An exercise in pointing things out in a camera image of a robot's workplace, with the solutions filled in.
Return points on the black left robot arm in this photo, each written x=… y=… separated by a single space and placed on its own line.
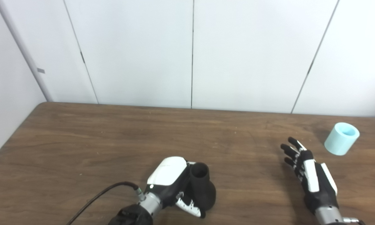
x=134 y=212

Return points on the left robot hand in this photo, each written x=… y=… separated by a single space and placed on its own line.
x=168 y=175

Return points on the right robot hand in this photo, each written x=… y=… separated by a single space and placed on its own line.
x=315 y=184

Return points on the black funnel-shaped nozzle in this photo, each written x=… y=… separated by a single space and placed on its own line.
x=204 y=190

